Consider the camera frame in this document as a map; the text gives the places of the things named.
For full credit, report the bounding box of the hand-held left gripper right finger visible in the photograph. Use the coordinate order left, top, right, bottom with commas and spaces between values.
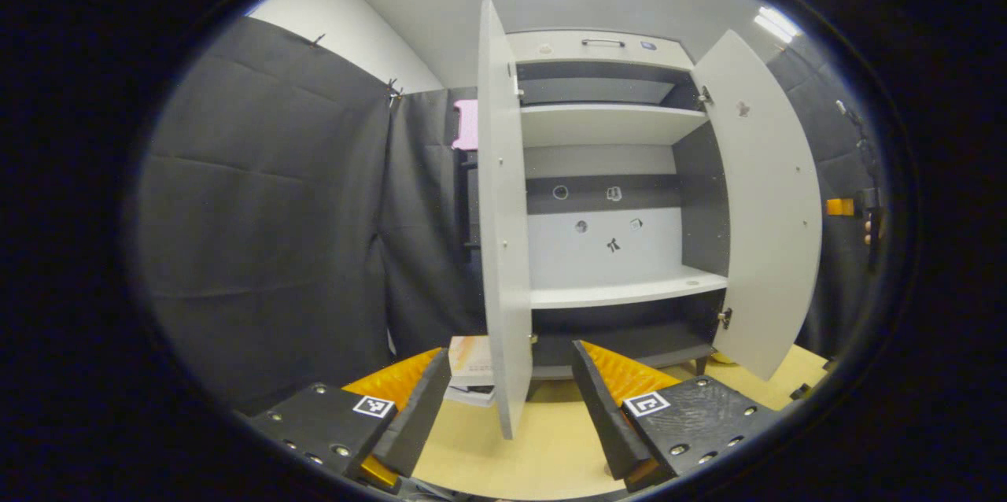
572, 340, 784, 491

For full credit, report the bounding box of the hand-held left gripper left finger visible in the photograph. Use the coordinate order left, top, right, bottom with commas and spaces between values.
250, 347, 455, 496

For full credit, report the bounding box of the grey cabinet door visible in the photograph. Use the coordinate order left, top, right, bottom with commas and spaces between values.
477, 0, 534, 441
691, 30, 823, 382

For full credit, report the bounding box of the grey cabinet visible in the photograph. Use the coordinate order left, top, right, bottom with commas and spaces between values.
503, 30, 732, 400

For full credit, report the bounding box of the white cabinet shelf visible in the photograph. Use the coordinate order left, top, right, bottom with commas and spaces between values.
529, 266, 729, 310
519, 103, 710, 149

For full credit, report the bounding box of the white book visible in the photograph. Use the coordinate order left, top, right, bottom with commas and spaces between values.
444, 384, 498, 408

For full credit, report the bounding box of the small ceiling light panel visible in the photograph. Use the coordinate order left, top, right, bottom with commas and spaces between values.
754, 6, 803, 44

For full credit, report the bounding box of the black backdrop cloth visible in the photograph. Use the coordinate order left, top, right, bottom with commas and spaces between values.
126, 14, 890, 416

